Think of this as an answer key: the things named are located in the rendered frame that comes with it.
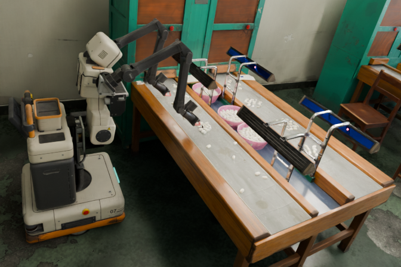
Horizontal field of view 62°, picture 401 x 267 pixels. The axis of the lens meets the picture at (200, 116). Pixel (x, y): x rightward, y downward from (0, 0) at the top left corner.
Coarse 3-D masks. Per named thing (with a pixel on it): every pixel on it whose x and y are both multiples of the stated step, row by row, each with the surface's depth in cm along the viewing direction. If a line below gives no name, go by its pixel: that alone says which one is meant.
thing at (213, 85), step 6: (174, 54) 280; (192, 66) 259; (192, 72) 257; (198, 72) 252; (204, 72) 248; (198, 78) 250; (204, 78) 245; (210, 78) 241; (204, 84) 243; (210, 84) 239; (216, 84) 240
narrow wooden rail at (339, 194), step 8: (224, 96) 304; (232, 96) 299; (240, 104) 287; (272, 128) 261; (320, 168) 225; (320, 176) 220; (328, 176) 219; (320, 184) 221; (328, 184) 216; (336, 184) 213; (328, 192) 216; (336, 192) 211; (344, 192) 208; (336, 200) 212; (344, 200) 206; (352, 200) 206
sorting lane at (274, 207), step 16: (160, 96) 284; (176, 112) 265; (192, 128) 249; (208, 144) 234; (224, 144) 237; (224, 160) 221; (240, 160) 224; (224, 176) 207; (240, 176) 210; (256, 176) 212; (256, 192) 200; (272, 192) 202; (256, 208) 188; (272, 208) 190; (288, 208) 192; (272, 224) 180; (288, 224) 181
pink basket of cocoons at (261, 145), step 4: (240, 124) 258; (244, 124) 261; (240, 128) 259; (248, 140) 241; (252, 144) 243; (256, 144) 243; (260, 144) 243; (264, 144) 246; (256, 148) 247; (260, 148) 249
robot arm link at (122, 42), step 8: (152, 24) 232; (160, 24) 233; (136, 32) 230; (144, 32) 232; (160, 32) 238; (168, 32) 238; (112, 40) 233; (120, 40) 228; (128, 40) 230; (120, 48) 228
